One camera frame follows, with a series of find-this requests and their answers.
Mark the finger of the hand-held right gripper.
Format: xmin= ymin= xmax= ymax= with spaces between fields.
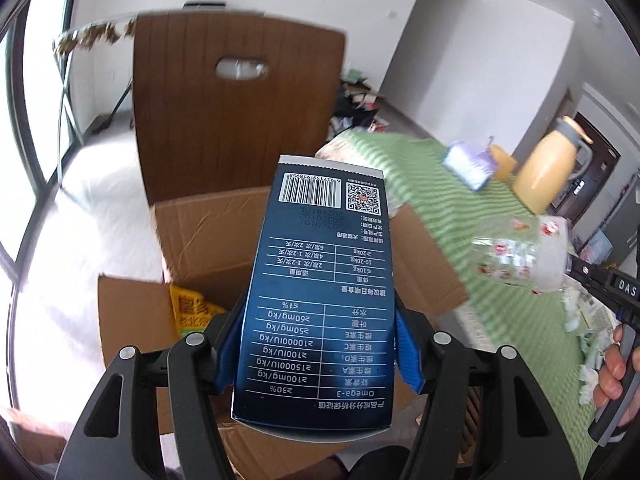
xmin=567 ymin=256 xmax=618 ymax=311

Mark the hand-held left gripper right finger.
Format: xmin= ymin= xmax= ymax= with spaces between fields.
xmin=395 ymin=296 xmax=586 ymax=480

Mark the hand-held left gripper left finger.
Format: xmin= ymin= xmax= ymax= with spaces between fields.
xmin=52 ymin=294 xmax=251 ymax=480

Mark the clear plastic bottle red print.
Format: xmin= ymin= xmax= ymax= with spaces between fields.
xmin=470 ymin=214 xmax=573 ymax=293

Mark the dark blue printed box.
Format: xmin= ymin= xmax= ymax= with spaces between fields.
xmin=231 ymin=155 xmax=401 ymax=431

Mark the brown cardboard box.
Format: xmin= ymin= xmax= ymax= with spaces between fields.
xmin=97 ymin=186 xmax=471 ymax=480

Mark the person's right hand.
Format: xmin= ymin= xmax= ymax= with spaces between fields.
xmin=597 ymin=323 xmax=633 ymax=402

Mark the yellow snack packet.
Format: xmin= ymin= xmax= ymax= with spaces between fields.
xmin=169 ymin=285 xmax=228 ymax=338

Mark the grey refrigerator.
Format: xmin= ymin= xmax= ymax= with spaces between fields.
xmin=607 ymin=170 xmax=640 ymax=272

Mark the yellow thermos jug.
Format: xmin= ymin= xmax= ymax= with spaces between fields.
xmin=512 ymin=116 xmax=596 ymax=216

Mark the dark wooden door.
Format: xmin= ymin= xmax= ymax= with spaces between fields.
xmin=572 ymin=110 xmax=623 ymax=226

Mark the yellow cup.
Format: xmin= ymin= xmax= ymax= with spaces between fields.
xmin=487 ymin=144 xmax=518 ymax=181

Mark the purple tissue pack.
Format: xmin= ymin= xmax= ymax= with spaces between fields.
xmin=442 ymin=141 xmax=501 ymax=192

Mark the brown wooden chair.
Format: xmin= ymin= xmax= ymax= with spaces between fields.
xmin=131 ymin=12 xmax=347 ymax=206

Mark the metal drying rack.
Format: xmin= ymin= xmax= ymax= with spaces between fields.
xmin=52 ymin=2 xmax=236 ymax=136

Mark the row of dried herbs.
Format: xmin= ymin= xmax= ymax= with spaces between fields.
xmin=52 ymin=19 xmax=137 ymax=57

